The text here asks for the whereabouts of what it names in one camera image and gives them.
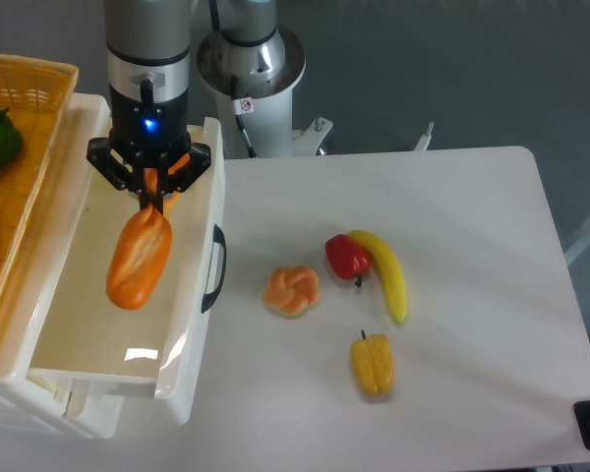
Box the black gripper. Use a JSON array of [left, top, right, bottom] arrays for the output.
[[87, 88, 211, 215]]

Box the long orange bread loaf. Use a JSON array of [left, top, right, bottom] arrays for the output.
[[105, 153, 190, 312]]

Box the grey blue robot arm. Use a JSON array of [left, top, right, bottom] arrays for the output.
[[88, 1, 304, 208]]

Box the open upper white drawer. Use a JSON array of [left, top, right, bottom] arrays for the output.
[[29, 118, 227, 424]]

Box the round knotted bread roll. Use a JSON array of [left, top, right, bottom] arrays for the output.
[[263, 265, 321, 319]]

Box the white plastic drawer cabinet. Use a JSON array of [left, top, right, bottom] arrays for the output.
[[0, 93, 123, 439]]

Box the orange woven basket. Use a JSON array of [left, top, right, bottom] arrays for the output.
[[0, 54, 79, 301]]

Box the red bell pepper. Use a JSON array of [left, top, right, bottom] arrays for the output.
[[324, 234, 372, 287]]

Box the yellow banana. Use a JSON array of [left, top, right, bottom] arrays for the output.
[[347, 230, 408, 325]]

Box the yellow bell pepper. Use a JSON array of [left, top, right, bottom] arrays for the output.
[[350, 329, 394, 397]]

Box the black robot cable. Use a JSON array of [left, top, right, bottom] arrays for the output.
[[229, 74, 260, 159]]

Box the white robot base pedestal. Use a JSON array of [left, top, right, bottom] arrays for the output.
[[197, 26, 333, 159]]

